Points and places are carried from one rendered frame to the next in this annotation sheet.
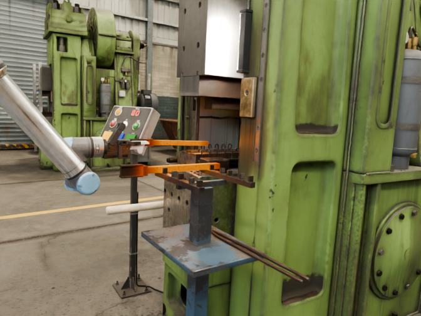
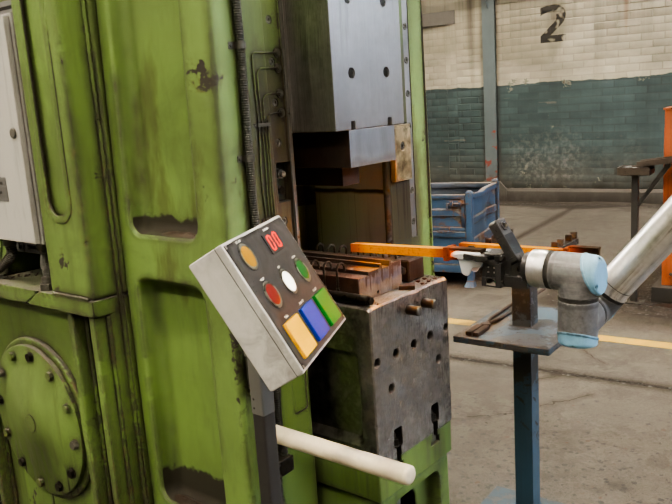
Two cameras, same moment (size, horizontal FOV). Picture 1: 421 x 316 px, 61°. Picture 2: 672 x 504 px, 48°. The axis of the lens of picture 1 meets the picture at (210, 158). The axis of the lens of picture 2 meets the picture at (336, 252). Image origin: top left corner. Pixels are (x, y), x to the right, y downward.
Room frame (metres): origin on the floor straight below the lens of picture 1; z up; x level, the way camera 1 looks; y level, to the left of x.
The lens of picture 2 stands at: (2.55, 1.98, 1.45)
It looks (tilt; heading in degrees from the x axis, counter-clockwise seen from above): 12 degrees down; 251
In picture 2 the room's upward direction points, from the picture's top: 4 degrees counter-clockwise
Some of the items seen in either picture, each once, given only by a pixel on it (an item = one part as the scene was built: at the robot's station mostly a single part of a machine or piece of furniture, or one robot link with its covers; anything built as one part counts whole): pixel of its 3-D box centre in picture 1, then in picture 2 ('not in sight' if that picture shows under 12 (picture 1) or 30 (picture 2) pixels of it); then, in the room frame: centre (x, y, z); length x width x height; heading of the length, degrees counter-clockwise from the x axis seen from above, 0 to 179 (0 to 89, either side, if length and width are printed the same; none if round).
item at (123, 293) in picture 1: (131, 281); not in sight; (2.23, 0.48, 0.05); 0.22 x 0.22 x 0.09; 31
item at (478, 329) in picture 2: (240, 246); (510, 308); (1.24, -0.13, 0.73); 0.60 x 0.04 x 0.01; 36
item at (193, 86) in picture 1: (224, 89); (312, 146); (1.90, -0.06, 1.32); 0.42 x 0.20 x 0.10; 121
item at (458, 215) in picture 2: not in sight; (416, 228); (-0.04, -3.54, 0.36); 1.20 x 0.80 x 0.72; 133
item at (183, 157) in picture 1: (220, 157); (321, 271); (1.90, -0.06, 0.96); 0.42 x 0.20 x 0.09; 121
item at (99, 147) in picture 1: (97, 147); (540, 268); (1.54, 0.49, 1.02); 0.10 x 0.05 x 0.09; 31
